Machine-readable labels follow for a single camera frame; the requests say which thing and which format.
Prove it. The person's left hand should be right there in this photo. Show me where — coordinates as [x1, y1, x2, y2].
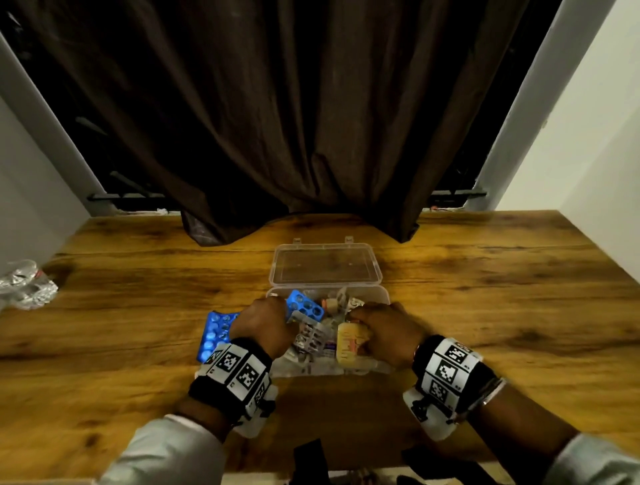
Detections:
[229, 297, 301, 358]

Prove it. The person's right hand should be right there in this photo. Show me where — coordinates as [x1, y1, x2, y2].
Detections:
[347, 302, 444, 371]

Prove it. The blue blister pill pack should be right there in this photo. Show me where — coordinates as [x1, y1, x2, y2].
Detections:
[285, 289, 325, 324]
[196, 310, 242, 364]

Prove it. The small yellow medicine bottle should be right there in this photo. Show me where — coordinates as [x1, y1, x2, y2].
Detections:
[336, 322, 372, 369]

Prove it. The person's left forearm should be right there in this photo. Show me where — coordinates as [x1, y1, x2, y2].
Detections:
[97, 397, 235, 485]

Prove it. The person's right forearm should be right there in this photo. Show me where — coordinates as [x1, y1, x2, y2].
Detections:
[462, 382, 640, 485]

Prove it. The white medicine sachet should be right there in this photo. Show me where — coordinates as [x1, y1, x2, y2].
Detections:
[337, 288, 367, 313]

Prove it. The silver blister pill pack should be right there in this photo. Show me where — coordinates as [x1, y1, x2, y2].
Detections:
[292, 310, 333, 356]

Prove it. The clear plastic storage box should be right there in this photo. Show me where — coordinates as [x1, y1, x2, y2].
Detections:
[266, 239, 392, 377]

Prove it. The black white marker wristband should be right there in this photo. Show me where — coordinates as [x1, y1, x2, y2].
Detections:
[402, 335, 507, 442]
[188, 338, 279, 440]

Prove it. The dark brown curtain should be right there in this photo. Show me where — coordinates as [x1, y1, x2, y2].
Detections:
[10, 0, 531, 247]

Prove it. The crumpled clear plastic wrap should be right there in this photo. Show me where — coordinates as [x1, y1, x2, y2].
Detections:
[0, 259, 59, 311]

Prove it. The silver bracelet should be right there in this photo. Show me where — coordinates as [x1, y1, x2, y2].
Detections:
[452, 377, 507, 424]

